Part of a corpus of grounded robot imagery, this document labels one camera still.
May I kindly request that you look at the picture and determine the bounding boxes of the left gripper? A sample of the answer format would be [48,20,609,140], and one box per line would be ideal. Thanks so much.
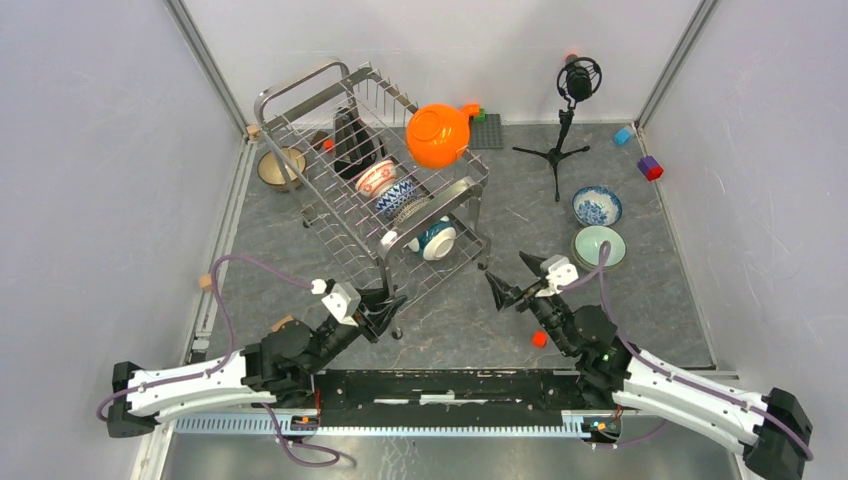
[306,286,409,375]

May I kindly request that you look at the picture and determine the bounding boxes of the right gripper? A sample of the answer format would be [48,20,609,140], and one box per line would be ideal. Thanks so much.
[482,252,574,357]

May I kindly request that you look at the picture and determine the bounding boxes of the celadon green bowl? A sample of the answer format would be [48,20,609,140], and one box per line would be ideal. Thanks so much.
[571,231,627,273]

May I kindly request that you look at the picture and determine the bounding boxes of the blue white floral bowl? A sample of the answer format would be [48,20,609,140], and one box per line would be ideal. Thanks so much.
[571,186,623,227]

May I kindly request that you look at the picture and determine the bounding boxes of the brown glazed bowl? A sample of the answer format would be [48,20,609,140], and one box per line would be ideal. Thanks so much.
[257,147,308,192]

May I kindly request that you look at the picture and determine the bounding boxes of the steel two-tier dish rack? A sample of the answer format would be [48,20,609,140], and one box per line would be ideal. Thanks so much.
[253,59,491,305]

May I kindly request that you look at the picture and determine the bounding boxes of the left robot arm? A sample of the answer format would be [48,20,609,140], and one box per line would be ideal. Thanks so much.
[98,289,407,438]

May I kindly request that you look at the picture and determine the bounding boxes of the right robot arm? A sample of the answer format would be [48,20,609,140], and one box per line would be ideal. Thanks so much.
[485,253,814,479]

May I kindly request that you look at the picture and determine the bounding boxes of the orange cube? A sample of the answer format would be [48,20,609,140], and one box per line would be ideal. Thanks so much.
[531,331,548,349]

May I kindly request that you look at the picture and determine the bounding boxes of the teal white cup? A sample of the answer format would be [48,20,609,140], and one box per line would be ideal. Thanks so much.
[406,216,457,261]

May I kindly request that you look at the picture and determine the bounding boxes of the tan wooden block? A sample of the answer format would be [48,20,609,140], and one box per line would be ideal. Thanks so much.
[271,315,295,333]

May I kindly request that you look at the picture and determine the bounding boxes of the dark patterned bowl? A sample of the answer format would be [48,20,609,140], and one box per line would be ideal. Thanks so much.
[393,195,430,225]

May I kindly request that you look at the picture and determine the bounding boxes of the blue zigzag patterned bowl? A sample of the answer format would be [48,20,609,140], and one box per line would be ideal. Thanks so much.
[374,178,416,219]

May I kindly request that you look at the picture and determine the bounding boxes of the pink patterned bowl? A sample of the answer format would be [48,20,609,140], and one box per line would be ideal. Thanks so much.
[355,158,398,199]

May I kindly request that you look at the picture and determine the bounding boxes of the black bowl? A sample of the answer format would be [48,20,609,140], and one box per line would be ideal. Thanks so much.
[333,107,388,182]

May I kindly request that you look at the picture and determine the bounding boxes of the orange plastic bowl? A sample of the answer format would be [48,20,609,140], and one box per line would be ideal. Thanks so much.
[405,103,480,169]

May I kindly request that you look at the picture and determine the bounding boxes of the purple and red block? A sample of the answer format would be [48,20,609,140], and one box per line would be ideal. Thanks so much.
[637,155,664,182]

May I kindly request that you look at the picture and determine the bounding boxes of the light blue block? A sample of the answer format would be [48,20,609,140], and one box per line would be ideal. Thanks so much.
[612,125,636,146]

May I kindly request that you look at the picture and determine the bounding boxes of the black microphone on tripod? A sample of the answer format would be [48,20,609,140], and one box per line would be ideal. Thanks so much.
[512,54,603,202]

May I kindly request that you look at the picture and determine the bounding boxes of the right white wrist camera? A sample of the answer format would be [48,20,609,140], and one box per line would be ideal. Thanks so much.
[535,255,579,297]

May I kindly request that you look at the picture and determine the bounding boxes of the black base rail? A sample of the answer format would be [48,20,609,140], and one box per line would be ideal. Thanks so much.
[285,369,617,428]

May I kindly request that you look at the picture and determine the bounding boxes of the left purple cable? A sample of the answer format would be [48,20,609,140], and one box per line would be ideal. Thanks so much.
[95,254,342,468]

